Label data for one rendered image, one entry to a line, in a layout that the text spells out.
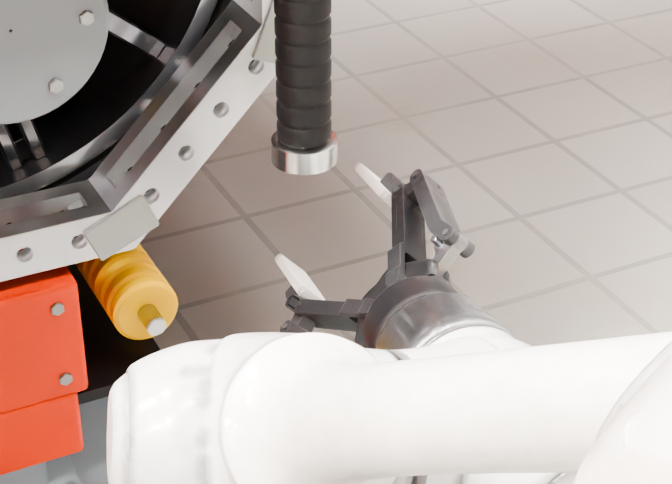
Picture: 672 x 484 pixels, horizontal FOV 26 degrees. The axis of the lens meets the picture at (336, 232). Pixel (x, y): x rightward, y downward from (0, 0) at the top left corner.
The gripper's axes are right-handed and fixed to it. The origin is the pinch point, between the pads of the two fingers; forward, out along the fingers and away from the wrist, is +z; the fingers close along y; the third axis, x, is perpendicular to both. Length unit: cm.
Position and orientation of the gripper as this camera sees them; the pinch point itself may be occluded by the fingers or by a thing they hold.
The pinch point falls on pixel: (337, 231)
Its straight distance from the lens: 115.4
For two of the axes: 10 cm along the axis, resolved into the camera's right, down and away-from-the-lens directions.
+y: 6.5, -7.5, -1.0
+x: -6.9, -5.3, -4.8
